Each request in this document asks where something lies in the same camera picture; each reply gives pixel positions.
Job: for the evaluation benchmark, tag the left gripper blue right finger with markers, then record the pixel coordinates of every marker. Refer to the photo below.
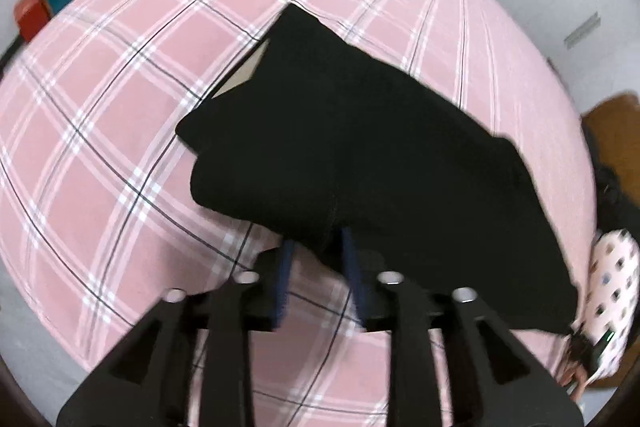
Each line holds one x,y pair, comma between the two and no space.
361,269

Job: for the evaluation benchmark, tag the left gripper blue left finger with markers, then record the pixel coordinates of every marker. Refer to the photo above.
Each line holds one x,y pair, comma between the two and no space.
271,292

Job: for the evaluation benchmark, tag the black pants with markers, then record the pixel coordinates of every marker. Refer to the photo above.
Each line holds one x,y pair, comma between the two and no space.
328,146

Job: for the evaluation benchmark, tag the pink plaid bed sheet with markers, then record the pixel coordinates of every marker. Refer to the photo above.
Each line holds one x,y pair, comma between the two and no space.
96,215

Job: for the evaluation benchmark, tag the heart print white pillow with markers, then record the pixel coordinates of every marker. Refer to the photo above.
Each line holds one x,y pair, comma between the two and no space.
611,300

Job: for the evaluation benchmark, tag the black jacket on bed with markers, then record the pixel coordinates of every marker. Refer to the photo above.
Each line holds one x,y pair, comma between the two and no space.
615,209

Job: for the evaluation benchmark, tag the brown wooden headboard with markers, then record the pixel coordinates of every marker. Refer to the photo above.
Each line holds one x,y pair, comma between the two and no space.
615,125

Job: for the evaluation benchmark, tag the red gift bag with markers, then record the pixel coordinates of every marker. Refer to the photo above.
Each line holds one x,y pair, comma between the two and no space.
30,16

